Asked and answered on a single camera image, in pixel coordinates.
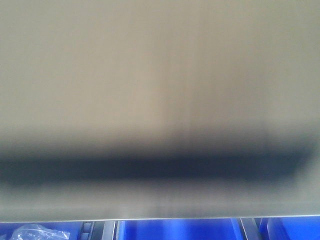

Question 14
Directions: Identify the clear plastic bag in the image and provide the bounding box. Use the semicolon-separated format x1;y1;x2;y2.
10;223;71;240

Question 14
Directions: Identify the lower right blue bin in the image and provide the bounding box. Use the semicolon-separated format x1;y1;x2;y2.
258;216;320;240

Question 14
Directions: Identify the lower blue plastic bin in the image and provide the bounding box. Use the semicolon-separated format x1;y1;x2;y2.
118;218;243;240

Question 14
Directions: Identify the brown cardboard box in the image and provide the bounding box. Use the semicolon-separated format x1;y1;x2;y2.
0;0;320;222

